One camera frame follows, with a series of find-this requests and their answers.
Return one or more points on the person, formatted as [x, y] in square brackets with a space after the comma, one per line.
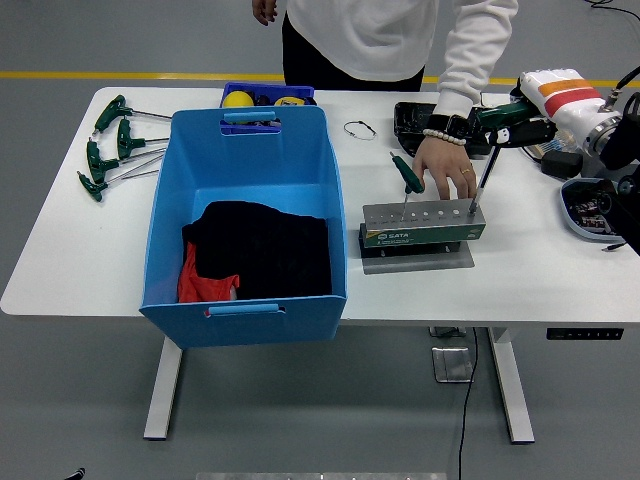
[370, 35]

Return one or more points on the black plastic case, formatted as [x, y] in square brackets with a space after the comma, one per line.
[412, 120]

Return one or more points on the grey metal hex key stand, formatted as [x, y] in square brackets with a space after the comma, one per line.
[425, 235]

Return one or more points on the yellow floor tape line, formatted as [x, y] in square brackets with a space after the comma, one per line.
[150, 76]

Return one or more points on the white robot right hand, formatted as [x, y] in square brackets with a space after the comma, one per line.
[565, 97]

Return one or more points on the person's left forearm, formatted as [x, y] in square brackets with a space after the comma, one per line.
[470, 75]

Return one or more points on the metal floor plate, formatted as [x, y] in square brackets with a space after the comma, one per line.
[452, 365]

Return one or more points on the black cloth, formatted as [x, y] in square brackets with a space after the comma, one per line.
[270, 250]

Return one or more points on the black wrist watch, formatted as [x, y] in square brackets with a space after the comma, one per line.
[447, 124]

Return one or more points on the black white robot left hand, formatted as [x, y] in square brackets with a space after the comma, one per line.
[76, 475]

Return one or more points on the yellow tape measure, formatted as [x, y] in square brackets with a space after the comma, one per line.
[290, 102]

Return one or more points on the small dark blue tray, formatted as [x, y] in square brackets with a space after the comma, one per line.
[270, 90]

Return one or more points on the grey-blue bowl with parts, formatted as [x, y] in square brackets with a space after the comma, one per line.
[570, 215]

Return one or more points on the yellow ball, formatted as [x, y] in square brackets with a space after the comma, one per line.
[238, 100]

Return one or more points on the black power adapter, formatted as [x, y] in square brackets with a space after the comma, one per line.
[560, 164]

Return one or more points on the person's right hand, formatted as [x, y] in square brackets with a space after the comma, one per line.
[265, 12]

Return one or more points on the large blue plastic bin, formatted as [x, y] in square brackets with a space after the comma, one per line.
[250, 160]

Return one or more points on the person's left hand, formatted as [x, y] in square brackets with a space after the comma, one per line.
[447, 165]

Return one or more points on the orange cloth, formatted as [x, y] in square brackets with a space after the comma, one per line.
[200, 290]

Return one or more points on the black table control panel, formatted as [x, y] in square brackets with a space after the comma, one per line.
[585, 334]

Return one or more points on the white table leg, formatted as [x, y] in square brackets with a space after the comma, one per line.
[162, 395]
[512, 395]

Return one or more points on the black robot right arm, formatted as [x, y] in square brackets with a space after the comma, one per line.
[620, 140]

